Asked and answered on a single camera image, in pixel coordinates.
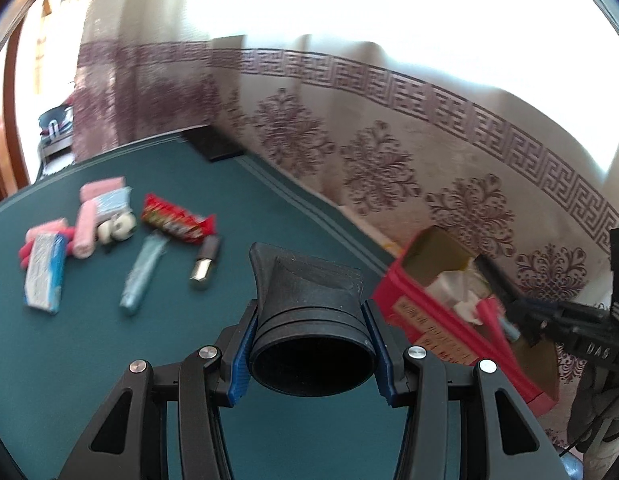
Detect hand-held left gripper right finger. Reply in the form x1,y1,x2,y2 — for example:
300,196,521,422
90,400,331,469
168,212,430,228
362,300,560,480

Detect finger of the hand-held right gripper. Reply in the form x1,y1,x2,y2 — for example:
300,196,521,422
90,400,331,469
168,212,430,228
509,310,557,348
477,255,555,313

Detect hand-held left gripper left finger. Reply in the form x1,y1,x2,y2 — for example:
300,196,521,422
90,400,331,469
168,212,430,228
56,304,258,480

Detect long pink foam curler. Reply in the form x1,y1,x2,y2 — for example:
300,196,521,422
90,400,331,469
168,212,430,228
477,297,513,343

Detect red cardboard box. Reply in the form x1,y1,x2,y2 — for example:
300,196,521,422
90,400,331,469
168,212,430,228
372,225,560,417

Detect black hair dryer nozzle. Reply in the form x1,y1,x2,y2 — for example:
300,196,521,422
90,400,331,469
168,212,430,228
248,241,377,398

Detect pink velcro hair roller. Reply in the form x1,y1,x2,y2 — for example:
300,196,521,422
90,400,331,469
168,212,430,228
25,216,70,241
70,199,102,261
79,175,127,201

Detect person's right hand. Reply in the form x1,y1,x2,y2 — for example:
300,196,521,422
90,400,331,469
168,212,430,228
567,360,619,453

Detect brown lipstick with silver cap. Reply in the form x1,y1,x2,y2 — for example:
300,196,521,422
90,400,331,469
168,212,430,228
189,234,224,291

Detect light blue cream tube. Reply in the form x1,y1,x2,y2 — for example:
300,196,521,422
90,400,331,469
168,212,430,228
119,232,169,317

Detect green felt table mat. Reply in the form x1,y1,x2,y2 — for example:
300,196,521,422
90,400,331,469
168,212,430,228
0,127,470,480

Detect red snack packet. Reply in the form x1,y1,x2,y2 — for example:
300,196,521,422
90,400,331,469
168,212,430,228
140,193,217,246

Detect patterned purple curtain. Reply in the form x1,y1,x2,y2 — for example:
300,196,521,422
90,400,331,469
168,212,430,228
72,35,619,411

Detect small panda toy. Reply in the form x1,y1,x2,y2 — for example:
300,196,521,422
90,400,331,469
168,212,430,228
96,211,136,245

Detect white tissue pack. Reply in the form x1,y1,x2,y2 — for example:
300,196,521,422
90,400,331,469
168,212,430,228
92,186,132,221

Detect blue and white box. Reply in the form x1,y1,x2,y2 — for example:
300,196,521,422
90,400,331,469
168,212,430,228
23,232,70,315

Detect black flat case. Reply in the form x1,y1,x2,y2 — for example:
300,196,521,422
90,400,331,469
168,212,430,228
182,125,246,162

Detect folded pink foam curler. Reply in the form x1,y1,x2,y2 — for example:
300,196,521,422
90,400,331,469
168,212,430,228
16,227,75,272

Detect black stool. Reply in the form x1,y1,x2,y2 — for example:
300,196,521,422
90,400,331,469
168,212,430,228
36,102,76,161

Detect wooden door frame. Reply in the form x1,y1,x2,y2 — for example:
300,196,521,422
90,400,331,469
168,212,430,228
0,35,30,206

